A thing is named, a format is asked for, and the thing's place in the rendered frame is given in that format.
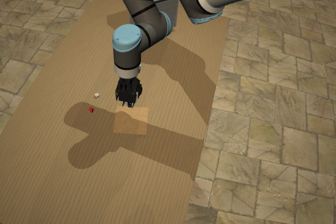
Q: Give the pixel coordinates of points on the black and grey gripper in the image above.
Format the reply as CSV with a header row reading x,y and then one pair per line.
x,y
128,91

